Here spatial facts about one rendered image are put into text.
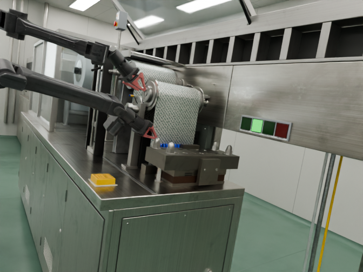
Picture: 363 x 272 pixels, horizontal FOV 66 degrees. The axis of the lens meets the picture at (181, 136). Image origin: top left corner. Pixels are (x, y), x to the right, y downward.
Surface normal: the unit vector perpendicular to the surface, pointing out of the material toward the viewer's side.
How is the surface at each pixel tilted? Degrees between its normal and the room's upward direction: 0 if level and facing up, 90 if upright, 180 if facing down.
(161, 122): 90
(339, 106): 90
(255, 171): 90
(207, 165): 90
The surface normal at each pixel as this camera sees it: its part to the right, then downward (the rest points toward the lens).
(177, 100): 0.56, 0.18
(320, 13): -0.81, -0.05
